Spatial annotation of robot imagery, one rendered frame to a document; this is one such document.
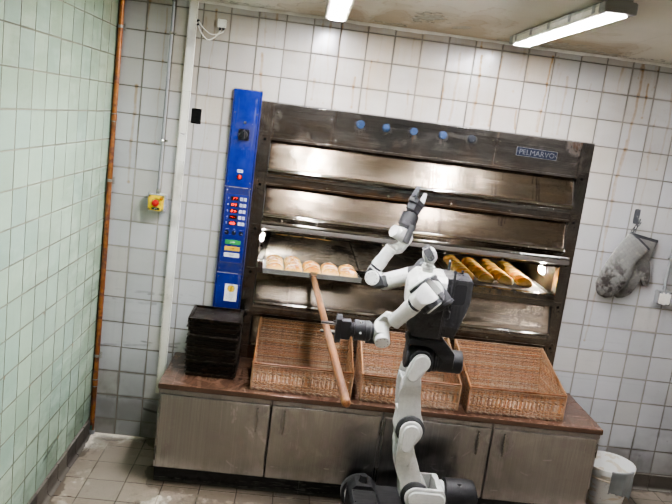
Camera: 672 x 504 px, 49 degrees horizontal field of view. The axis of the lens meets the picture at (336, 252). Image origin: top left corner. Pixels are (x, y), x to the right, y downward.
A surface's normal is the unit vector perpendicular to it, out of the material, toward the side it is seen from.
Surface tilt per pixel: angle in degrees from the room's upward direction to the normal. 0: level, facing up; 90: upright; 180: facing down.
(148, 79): 90
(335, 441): 90
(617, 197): 90
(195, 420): 90
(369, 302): 70
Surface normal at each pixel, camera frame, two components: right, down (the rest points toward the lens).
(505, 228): 0.11, -0.18
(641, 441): 0.04, 0.18
